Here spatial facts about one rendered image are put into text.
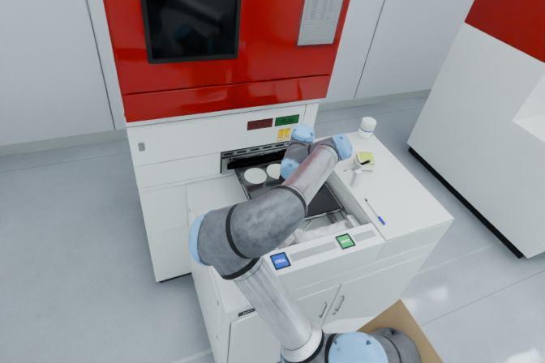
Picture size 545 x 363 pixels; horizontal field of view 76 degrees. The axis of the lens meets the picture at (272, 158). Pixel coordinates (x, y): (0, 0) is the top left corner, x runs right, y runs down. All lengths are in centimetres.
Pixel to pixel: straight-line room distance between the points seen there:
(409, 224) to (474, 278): 140
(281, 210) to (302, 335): 35
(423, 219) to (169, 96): 108
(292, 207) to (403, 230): 82
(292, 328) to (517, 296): 221
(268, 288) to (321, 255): 48
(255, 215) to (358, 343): 39
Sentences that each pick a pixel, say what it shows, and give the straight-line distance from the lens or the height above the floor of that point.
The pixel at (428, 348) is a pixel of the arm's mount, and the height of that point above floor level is 109.
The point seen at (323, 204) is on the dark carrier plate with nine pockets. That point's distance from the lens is 151.
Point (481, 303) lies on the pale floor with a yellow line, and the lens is 275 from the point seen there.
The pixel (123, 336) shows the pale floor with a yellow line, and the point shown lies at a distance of 220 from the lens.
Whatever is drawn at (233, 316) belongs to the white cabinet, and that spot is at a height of 77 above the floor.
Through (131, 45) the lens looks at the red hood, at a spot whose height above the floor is 150.
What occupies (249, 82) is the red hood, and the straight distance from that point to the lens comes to 135.
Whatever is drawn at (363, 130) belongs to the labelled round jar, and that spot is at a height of 102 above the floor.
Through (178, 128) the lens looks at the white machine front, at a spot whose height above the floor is 114.
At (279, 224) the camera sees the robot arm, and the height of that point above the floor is 146.
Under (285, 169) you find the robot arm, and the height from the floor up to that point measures 130.
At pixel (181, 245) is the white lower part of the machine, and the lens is 199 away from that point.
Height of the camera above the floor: 199
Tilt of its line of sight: 41 degrees down
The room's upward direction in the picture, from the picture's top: 9 degrees clockwise
